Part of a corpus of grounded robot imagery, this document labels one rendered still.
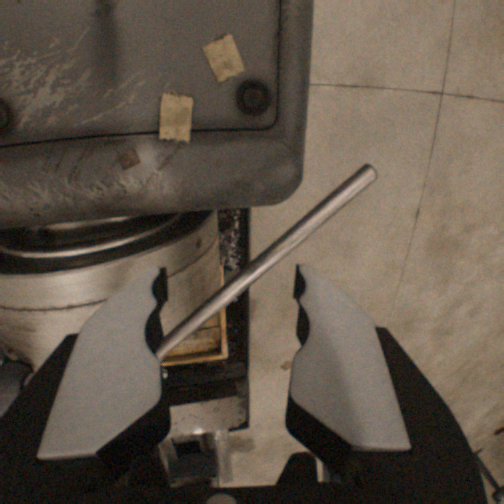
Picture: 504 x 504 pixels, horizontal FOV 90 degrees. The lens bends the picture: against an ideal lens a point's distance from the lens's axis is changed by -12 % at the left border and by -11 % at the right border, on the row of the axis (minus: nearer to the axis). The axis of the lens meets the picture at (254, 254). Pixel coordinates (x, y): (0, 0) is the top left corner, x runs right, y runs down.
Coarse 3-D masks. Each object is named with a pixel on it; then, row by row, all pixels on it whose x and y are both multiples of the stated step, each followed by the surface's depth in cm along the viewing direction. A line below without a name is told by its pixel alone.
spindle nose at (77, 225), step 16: (48, 224) 24; (64, 224) 25; (80, 224) 25; (96, 224) 26; (112, 224) 27; (128, 224) 28; (144, 224) 29; (16, 240) 26; (32, 240) 25; (48, 240) 25; (64, 240) 25; (80, 240) 26
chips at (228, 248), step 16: (240, 208) 94; (224, 224) 92; (240, 224) 97; (224, 240) 96; (240, 240) 99; (224, 256) 97; (240, 256) 103; (224, 272) 100; (240, 304) 116; (240, 320) 120; (240, 336) 124; (240, 352) 129
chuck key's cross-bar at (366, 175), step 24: (360, 168) 17; (336, 192) 17; (360, 192) 17; (312, 216) 17; (288, 240) 18; (264, 264) 18; (240, 288) 19; (192, 312) 20; (216, 312) 20; (168, 336) 20
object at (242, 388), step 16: (208, 368) 82; (224, 368) 83; (240, 368) 83; (176, 384) 78; (192, 384) 78; (208, 384) 78; (224, 384) 79; (240, 384) 81; (240, 400) 85; (240, 416) 93
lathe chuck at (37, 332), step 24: (216, 240) 36; (192, 264) 30; (216, 264) 36; (168, 288) 28; (192, 288) 31; (216, 288) 37; (0, 312) 23; (24, 312) 22; (48, 312) 23; (72, 312) 23; (168, 312) 29; (0, 336) 26; (24, 336) 24; (48, 336) 24
